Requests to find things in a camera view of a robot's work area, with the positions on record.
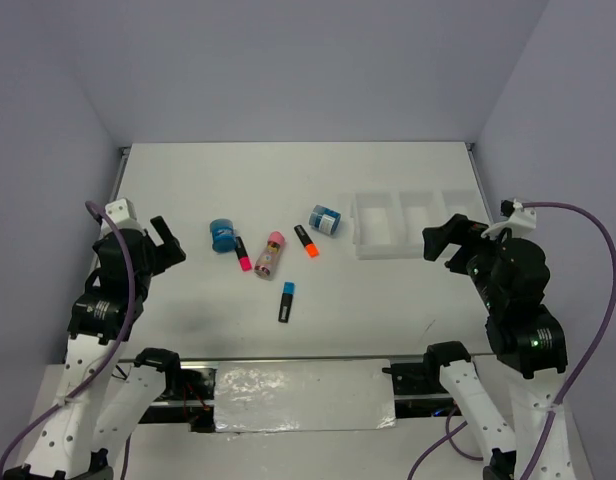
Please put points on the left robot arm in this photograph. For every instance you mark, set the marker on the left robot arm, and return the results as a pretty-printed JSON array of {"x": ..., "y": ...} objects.
[{"x": 83, "y": 432}]

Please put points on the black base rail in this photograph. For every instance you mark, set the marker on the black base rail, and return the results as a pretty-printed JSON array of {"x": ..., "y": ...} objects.
[{"x": 191, "y": 404}]

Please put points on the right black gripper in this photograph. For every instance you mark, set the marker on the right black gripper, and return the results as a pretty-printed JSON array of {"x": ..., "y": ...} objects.
[{"x": 458, "y": 228}]

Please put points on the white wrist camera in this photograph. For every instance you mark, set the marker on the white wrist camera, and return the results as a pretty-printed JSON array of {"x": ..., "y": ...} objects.
[
  {"x": 518, "y": 220},
  {"x": 120, "y": 210}
]

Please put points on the pink highlighter marker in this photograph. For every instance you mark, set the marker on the pink highlighter marker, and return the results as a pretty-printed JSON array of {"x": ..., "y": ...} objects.
[{"x": 242, "y": 255}]

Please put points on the orange highlighter marker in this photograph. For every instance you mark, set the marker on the orange highlighter marker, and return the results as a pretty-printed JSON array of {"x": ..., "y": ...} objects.
[{"x": 307, "y": 243}]

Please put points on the blue slime jar labelled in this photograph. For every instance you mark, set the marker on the blue slime jar labelled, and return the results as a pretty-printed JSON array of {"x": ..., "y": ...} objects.
[{"x": 324, "y": 220}]

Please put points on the silver foil sheet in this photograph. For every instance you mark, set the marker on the silver foil sheet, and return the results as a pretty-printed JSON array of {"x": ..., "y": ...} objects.
[{"x": 298, "y": 396}]

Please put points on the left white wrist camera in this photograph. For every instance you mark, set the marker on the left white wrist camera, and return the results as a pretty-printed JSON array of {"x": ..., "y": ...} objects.
[{"x": 120, "y": 210}]

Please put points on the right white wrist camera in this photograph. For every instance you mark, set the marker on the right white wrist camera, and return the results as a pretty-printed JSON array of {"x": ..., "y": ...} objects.
[{"x": 518, "y": 220}]

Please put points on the blue highlighter marker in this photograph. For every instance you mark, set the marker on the blue highlighter marker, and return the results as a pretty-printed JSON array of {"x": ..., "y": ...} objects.
[{"x": 286, "y": 302}]

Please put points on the pink capped crayon bottle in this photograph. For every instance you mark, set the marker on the pink capped crayon bottle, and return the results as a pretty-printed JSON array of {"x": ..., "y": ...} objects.
[{"x": 266, "y": 263}]

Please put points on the white three-compartment tray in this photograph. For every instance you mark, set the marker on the white three-compartment tray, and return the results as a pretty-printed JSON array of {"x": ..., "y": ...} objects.
[{"x": 389, "y": 224}]

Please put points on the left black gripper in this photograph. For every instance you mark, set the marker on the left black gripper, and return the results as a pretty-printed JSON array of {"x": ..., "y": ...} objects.
[{"x": 168, "y": 253}]

